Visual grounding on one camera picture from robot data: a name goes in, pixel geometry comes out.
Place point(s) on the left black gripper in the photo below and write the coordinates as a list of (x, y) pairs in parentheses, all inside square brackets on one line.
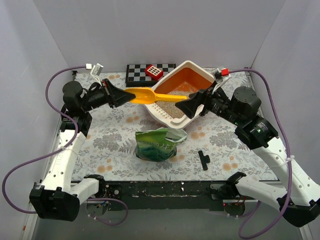
[(108, 93)]

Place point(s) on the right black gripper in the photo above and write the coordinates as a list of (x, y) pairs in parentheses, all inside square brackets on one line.
[(205, 99)]

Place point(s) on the yellow plastic scoop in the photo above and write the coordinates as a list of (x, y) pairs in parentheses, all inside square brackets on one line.
[(146, 96)]

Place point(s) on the green litter bag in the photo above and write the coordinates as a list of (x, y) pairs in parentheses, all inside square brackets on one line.
[(160, 144)]

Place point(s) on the black bag clip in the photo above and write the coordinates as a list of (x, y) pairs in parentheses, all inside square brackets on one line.
[(204, 159)]

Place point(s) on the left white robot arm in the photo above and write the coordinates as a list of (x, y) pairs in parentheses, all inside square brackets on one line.
[(56, 198)]

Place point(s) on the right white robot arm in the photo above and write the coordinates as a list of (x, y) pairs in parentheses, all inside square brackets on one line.
[(300, 196)]

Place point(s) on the cat litter pile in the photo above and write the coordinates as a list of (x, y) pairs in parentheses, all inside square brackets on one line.
[(170, 108)]

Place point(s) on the white orange litter box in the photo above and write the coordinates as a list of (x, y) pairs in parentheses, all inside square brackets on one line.
[(186, 77)]

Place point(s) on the black white checkerboard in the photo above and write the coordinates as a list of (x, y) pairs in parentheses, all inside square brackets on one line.
[(136, 76)]

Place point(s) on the red white grid block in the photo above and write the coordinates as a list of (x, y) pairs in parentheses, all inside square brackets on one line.
[(154, 72)]

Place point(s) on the floral tablecloth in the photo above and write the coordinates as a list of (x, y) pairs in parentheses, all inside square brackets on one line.
[(109, 149)]

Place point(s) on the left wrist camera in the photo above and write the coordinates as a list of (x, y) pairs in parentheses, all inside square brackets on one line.
[(96, 71)]

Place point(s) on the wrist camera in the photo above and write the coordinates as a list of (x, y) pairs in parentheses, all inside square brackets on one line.
[(96, 71), (221, 76)]

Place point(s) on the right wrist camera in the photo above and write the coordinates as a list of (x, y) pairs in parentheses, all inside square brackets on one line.
[(221, 76)]

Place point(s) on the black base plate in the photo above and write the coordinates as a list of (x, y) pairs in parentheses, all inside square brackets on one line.
[(172, 195)]

